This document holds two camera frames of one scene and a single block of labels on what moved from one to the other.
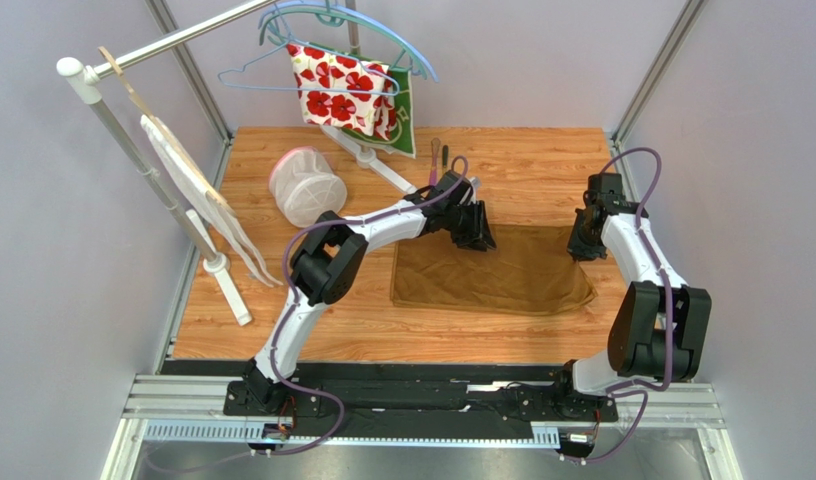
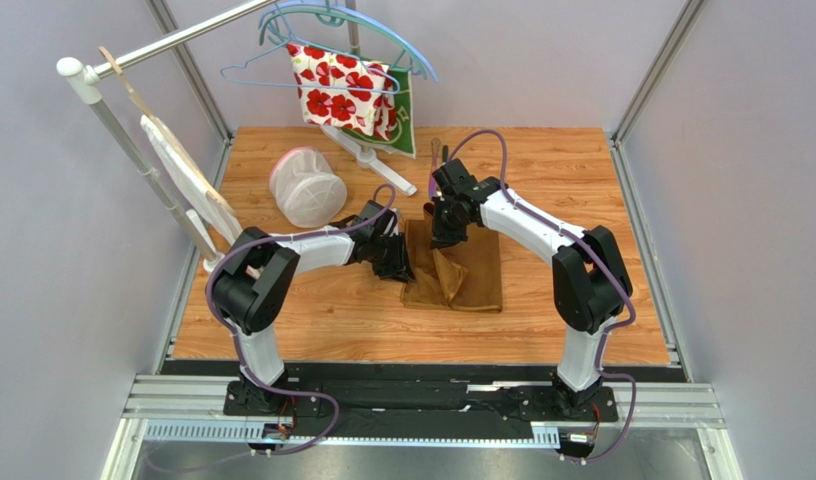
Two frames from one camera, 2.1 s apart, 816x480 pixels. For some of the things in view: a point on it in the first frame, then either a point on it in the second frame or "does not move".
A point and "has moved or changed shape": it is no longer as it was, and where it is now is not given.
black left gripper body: (467, 224) -> (390, 258)
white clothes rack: (84, 83) does not move
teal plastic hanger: (335, 16) does not move
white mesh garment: (180, 161) does not move
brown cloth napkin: (531, 270) has moved or changed shape
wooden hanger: (212, 193) does not move
